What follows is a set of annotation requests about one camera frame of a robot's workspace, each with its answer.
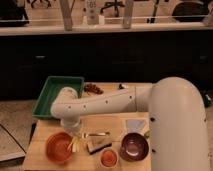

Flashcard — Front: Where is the green plastic tray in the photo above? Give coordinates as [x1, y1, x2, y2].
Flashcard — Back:
[32, 76, 84, 120]

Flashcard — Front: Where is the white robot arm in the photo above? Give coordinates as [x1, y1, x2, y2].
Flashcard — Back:
[50, 77, 211, 171]

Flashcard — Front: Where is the brown sponge block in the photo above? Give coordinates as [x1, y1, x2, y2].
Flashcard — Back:
[87, 138, 112, 155]

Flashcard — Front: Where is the red bowl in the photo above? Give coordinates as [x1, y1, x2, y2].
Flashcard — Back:
[45, 132, 73, 164]

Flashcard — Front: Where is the purple bowl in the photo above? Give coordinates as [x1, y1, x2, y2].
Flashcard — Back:
[119, 132, 149, 162]

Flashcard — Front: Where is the blue object on floor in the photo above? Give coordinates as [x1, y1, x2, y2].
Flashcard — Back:
[202, 94, 212, 108]

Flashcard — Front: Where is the metal spoon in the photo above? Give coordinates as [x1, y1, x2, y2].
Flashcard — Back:
[82, 132, 110, 138]

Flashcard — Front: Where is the yellow banana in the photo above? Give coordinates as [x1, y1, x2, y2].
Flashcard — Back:
[67, 136, 80, 153]

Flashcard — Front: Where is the small orange cup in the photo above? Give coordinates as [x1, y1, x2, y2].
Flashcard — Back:
[99, 148, 118, 169]

